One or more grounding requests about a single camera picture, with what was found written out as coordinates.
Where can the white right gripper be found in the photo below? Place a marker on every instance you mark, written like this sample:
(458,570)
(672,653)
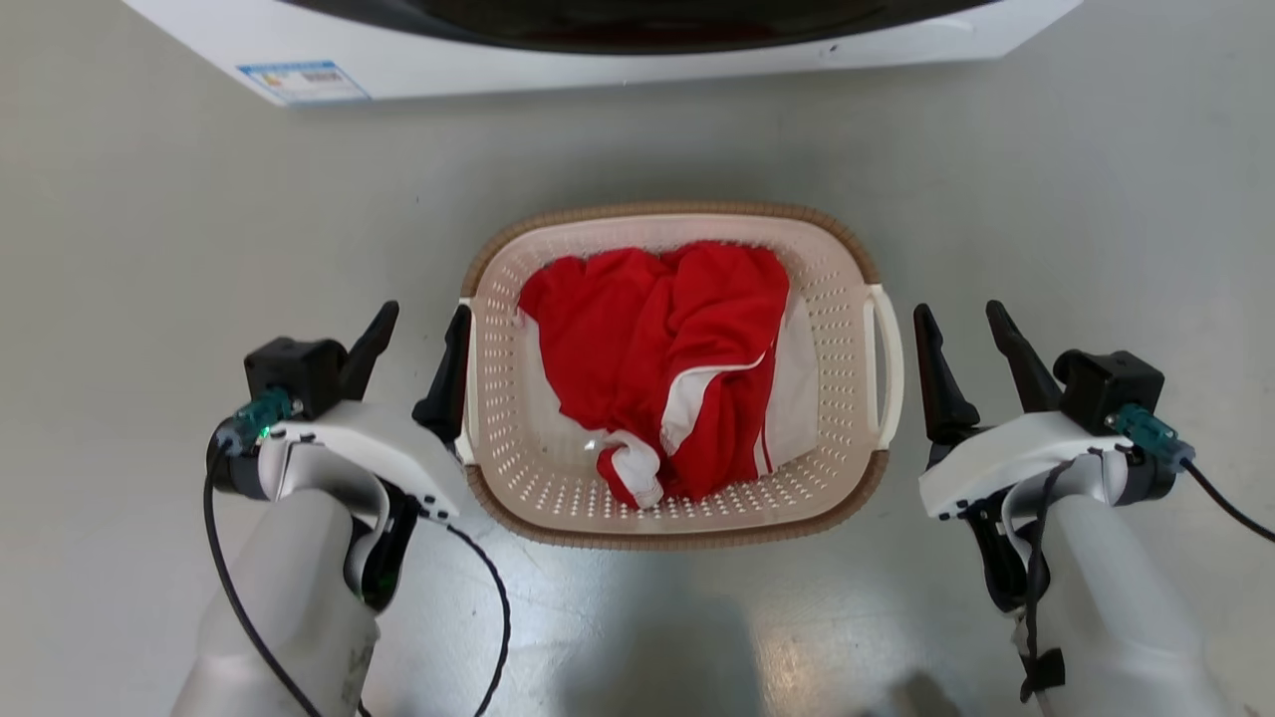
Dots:
(1006,458)

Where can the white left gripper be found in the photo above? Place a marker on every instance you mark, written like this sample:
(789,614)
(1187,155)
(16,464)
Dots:
(388,443)

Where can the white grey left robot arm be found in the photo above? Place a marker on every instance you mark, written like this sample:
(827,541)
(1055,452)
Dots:
(289,617)

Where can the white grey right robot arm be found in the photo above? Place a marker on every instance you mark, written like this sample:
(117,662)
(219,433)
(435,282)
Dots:
(1126,617)

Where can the beige perforated laundry basket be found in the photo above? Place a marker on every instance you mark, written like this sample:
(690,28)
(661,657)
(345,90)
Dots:
(518,468)

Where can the red garment with white stripes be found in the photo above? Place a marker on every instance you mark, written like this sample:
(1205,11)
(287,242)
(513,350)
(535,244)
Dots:
(647,339)

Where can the blue energy label sticker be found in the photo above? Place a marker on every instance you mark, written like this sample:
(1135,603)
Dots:
(304,83)

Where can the white washing machine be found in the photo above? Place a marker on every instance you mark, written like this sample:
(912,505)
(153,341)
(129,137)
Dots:
(179,30)

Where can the dark glass washing machine door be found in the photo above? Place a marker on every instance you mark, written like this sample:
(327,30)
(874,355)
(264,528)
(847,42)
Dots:
(637,25)

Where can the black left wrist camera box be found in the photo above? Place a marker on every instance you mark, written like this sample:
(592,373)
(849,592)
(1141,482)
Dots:
(294,370)

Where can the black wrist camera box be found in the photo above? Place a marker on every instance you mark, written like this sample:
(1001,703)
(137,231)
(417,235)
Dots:
(1111,383)
(294,370)

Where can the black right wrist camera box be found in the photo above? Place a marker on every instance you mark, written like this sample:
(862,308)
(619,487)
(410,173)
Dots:
(1111,383)

